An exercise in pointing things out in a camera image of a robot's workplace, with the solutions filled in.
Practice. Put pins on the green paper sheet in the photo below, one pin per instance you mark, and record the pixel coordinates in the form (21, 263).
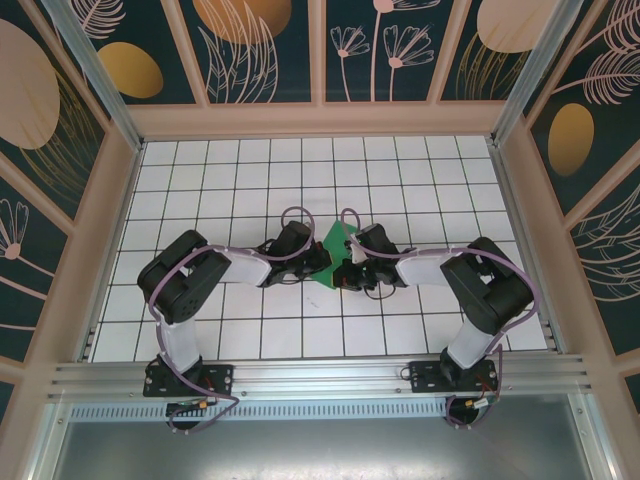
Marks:
(336, 240)

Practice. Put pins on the aluminium side rail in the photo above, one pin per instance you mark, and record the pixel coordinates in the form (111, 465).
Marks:
(511, 200)
(89, 345)

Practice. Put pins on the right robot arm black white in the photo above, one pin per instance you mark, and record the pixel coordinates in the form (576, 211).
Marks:
(490, 295)

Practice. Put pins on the aluminium mounting rail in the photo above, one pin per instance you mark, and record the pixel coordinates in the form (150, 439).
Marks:
(320, 375)

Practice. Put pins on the aluminium corner post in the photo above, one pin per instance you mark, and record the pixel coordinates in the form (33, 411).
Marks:
(531, 75)
(105, 85)

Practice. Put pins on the yellow power connector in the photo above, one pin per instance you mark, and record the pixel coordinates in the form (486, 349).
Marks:
(203, 402)
(471, 403)

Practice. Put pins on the grey metal sheet panel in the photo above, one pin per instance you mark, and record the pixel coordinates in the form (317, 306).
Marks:
(320, 450)

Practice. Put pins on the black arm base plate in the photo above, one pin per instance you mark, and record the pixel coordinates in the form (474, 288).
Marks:
(425, 380)
(220, 379)

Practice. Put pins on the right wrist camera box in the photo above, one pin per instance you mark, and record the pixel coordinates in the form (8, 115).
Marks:
(356, 252)

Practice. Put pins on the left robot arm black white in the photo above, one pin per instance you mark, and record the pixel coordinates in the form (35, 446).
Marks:
(185, 280)

